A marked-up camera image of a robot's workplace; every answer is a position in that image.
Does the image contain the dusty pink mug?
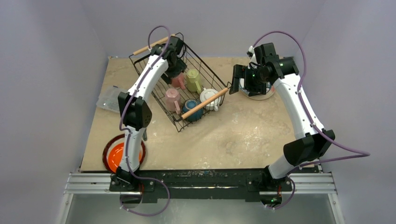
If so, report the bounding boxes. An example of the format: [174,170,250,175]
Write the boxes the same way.
[171,72,186,90]

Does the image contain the yellow-green mug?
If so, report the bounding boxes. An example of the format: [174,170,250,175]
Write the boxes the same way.
[186,69,202,94]

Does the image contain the green rimmed white plate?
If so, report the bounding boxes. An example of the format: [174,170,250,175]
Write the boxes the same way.
[239,78,275,100]

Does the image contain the light pink mug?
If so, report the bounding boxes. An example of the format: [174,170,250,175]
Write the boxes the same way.
[165,88,181,114]

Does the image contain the white cup with handle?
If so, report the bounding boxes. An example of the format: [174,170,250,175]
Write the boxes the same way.
[200,88,222,112]

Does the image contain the dark blue beige bowl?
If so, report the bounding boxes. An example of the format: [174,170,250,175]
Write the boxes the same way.
[181,98,204,122]

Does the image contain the orange plate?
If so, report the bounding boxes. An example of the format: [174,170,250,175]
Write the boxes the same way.
[106,143,146,173]

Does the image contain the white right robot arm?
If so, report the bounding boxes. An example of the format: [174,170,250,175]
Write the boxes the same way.
[229,43,335,190]

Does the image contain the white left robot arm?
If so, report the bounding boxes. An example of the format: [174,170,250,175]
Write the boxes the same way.
[115,36,187,191]

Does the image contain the clear plastic screw box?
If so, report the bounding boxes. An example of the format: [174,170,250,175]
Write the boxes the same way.
[96,85,127,113]

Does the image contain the dark red clear plate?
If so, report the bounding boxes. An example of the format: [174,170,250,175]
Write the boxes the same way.
[102,133,146,174]

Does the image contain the black wire dish rack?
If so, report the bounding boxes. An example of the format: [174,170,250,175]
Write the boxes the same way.
[128,32,233,133]

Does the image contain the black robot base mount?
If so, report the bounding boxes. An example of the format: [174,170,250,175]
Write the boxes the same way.
[109,168,294,205]

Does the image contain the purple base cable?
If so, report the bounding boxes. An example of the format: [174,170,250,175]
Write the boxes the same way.
[119,182,171,217]

